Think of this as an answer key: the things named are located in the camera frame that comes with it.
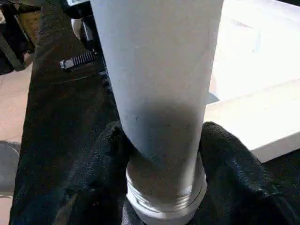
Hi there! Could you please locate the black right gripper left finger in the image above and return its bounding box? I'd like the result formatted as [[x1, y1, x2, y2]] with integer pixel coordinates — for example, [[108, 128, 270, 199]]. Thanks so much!
[[56, 121, 133, 225]]

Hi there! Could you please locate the dark right robot foot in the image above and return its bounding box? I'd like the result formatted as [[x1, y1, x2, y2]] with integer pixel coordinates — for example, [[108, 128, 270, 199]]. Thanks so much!
[[0, 141, 22, 197]]

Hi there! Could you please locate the white plastic table leg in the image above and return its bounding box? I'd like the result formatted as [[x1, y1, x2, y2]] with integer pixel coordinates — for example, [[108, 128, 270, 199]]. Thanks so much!
[[90, 0, 225, 225]]

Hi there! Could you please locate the black stand leg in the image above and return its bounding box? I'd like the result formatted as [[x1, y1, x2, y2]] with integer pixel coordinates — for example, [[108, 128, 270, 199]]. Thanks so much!
[[0, 28, 26, 72]]

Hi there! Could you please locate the white plastic table top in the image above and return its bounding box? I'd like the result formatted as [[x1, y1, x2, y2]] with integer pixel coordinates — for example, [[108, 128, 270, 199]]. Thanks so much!
[[204, 0, 300, 164]]

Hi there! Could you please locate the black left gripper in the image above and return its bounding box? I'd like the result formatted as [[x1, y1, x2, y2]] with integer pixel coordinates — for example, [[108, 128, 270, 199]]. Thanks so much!
[[60, 0, 105, 71]]

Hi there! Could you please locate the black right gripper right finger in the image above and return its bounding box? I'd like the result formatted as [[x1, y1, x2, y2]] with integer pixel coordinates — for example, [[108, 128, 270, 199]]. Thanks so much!
[[195, 122, 300, 225]]

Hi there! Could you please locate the brown cardboard box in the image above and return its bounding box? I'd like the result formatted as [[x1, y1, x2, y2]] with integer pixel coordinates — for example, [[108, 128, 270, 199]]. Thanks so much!
[[21, 10, 42, 42]]

